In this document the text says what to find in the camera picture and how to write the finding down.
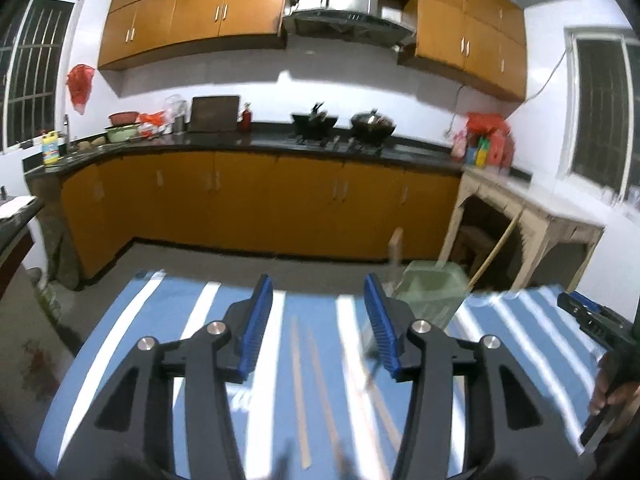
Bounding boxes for lower wooden kitchen cabinets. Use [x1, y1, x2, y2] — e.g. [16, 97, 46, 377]
[61, 151, 460, 278]

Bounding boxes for black wok with utensils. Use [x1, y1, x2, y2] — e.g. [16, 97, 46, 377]
[291, 102, 338, 141]

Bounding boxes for person's right hand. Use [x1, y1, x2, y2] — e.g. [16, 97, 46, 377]
[589, 367, 639, 434]

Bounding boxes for white weathered side table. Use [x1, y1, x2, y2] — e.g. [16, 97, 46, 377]
[438, 166, 605, 292]

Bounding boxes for green perforated utensil holder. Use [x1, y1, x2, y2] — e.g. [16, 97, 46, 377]
[394, 260, 469, 330]

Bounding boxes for wooden stool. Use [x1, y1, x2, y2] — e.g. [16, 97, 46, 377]
[450, 226, 497, 278]

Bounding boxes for blue white striped tablecloth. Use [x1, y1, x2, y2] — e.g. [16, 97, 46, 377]
[35, 271, 603, 479]

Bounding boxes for right barred window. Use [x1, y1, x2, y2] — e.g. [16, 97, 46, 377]
[568, 32, 639, 206]

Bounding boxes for barred window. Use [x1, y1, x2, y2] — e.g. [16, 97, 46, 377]
[568, 32, 639, 206]
[1, 0, 78, 152]

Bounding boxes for red thermos bottles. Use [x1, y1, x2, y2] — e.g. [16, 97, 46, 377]
[487, 129, 515, 168]

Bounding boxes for pink bottle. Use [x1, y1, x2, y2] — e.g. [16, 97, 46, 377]
[450, 131, 466, 160]

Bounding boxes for red plastic bag on bottles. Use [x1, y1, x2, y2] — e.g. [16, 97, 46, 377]
[466, 112, 511, 136]

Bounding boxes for yellow detergent bottle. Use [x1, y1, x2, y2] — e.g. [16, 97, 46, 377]
[41, 130, 60, 166]

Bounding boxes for black wok with lid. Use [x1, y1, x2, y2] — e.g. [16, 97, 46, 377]
[350, 108, 396, 146]

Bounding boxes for gas stove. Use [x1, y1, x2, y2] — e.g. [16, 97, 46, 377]
[293, 136, 384, 156]

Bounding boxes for green and red basins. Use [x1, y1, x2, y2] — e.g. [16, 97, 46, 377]
[105, 112, 139, 143]

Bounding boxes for sink faucet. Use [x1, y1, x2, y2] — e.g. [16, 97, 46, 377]
[63, 114, 73, 155]

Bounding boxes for dark wooden cutting board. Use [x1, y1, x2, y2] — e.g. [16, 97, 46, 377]
[189, 96, 240, 133]

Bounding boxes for red bottle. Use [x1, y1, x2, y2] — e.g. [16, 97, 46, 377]
[240, 103, 253, 134]

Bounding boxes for steel range hood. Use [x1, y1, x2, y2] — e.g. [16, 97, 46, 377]
[282, 0, 416, 50]

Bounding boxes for left barred window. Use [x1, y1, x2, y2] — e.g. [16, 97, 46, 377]
[1, 0, 78, 152]

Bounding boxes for red plastic bag on wall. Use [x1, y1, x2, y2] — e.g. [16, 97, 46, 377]
[66, 64, 96, 115]

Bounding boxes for upper wooden wall cabinets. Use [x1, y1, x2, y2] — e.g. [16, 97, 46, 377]
[98, 0, 527, 102]

